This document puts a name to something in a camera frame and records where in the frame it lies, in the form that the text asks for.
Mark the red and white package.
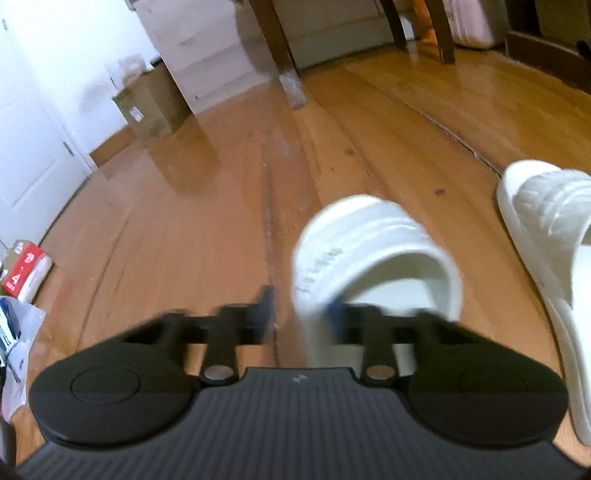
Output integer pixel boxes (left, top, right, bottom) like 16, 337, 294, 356
1, 240, 53, 304

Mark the white plastic bag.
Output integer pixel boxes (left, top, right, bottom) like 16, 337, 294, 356
1, 296, 46, 422

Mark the pink container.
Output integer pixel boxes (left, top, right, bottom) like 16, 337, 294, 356
444, 0, 510, 50

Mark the white door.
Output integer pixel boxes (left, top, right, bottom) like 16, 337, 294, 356
0, 29, 91, 247

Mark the white slide sandal plain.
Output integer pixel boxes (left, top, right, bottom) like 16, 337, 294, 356
496, 159, 590, 445

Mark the cardboard box by wall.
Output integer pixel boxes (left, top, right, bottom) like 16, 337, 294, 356
112, 61, 191, 141

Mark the dark wooden chair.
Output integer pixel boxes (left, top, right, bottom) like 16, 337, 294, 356
248, 0, 459, 111

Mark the orange plastic bag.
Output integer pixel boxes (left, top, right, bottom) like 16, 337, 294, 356
413, 0, 437, 45

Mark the white slide sandal with logo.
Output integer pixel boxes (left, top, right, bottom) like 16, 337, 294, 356
291, 194, 463, 370

